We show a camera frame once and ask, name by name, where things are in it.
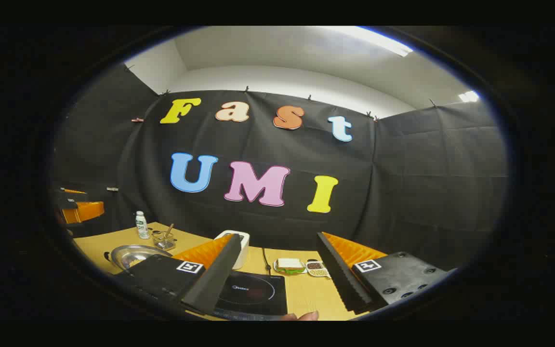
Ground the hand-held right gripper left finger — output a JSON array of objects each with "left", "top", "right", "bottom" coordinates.
[{"left": 114, "top": 234, "right": 242, "bottom": 316}]

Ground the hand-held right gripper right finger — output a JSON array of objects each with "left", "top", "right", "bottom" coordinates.
[{"left": 316, "top": 232, "right": 459, "bottom": 315}]

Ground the black induction cooktop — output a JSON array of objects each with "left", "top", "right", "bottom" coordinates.
[{"left": 212, "top": 271, "right": 288, "bottom": 321}]

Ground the stainless steel pot with beans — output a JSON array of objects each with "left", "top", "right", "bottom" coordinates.
[{"left": 104, "top": 244, "right": 174, "bottom": 271}]

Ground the white divided grain dish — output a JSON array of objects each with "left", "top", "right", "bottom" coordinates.
[{"left": 305, "top": 260, "right": 331, "bottom": 279}]

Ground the white toaster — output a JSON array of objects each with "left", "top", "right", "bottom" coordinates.
[{"left": 214, "top": 230, "right": 250, "bottom": 270}]

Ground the sandwich on green plate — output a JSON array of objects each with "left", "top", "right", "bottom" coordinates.
[{"left": 273, "top": 258, "right": 307, "bottom": 276}]

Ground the white bottle with green label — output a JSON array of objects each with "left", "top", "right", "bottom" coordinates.
[{"left": 135, "top": 211, "right": 150, "bottom": 240}]

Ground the black backdrop cloth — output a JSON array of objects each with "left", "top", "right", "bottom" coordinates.
[{"left": 51, "top": 63, "right": 509, "bottom": 271}]

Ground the long ceiling light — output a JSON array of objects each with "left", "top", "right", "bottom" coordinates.
[{"left": 335, "top": 27, "right": 413, "bottom": 57}]

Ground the wire utensil basket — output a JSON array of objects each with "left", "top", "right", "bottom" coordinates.
[{"left": 152, "top": 230, "right": 176, "bottom": 251}]

